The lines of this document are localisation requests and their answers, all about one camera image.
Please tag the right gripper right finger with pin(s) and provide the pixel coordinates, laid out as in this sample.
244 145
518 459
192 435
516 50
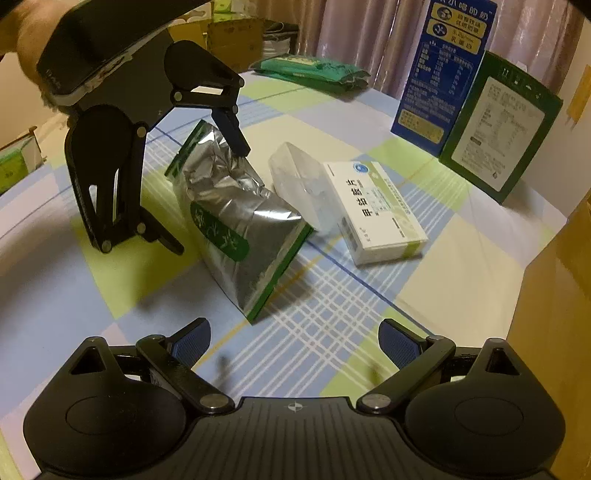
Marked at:
417 359

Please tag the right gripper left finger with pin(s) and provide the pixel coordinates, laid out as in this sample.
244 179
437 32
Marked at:
172 359

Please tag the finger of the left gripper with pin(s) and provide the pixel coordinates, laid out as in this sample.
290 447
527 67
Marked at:
200 80
104 153

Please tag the white green medicine box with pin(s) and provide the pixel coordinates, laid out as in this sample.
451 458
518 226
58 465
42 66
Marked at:
375 220

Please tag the silver green tea bag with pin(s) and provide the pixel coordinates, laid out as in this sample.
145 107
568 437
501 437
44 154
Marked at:
246 234

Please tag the left hand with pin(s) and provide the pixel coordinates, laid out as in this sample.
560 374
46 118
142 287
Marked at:
26 27

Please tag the background cardboard boxes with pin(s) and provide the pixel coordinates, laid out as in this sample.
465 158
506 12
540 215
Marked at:
233 33

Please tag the green snack packet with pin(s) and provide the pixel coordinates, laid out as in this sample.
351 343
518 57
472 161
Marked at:
315 73

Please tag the plaid tablecloth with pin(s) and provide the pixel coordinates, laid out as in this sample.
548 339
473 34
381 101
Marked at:
318 333

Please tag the brown cardboard box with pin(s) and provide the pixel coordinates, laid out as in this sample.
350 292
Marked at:
550 331

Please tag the clear plastic packet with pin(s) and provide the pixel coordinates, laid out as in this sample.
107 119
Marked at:
301 181

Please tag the pink curtain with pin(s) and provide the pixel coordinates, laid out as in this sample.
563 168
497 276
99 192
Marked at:
381 36

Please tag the dark green carton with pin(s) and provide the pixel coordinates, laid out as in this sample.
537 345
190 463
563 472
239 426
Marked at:
503 122

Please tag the blue carton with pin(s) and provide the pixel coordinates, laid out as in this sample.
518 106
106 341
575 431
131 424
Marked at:
451 46

